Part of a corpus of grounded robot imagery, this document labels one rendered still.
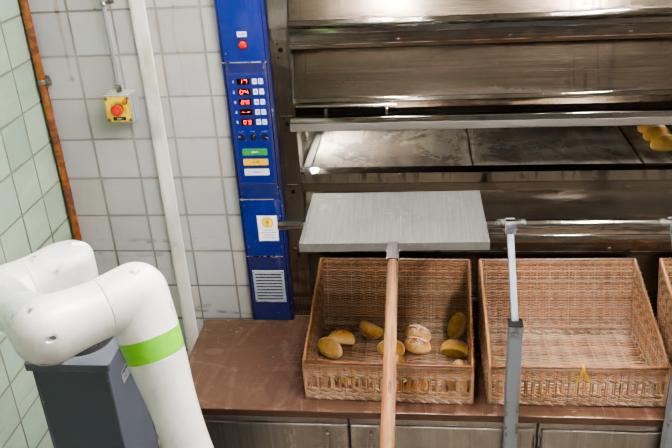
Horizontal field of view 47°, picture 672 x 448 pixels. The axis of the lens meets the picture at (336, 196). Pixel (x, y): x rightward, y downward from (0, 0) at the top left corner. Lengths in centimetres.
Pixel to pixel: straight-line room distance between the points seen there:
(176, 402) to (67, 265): 47
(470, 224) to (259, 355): 96
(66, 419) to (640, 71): 197
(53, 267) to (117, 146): 114
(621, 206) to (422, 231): 83
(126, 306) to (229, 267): 157
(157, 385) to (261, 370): 131
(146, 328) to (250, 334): 153
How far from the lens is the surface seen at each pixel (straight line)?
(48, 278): 180
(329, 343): 275
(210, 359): 286
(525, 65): 260
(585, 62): 264
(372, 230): 232
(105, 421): 199
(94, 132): 289
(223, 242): 293
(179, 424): 151
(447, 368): 250
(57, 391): 197
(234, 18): 258
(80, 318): 141
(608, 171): 277
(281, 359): 281
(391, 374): 176
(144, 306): 144
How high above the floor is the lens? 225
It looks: 25 degrees down
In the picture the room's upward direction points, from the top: 4 degrees counter-clockwise
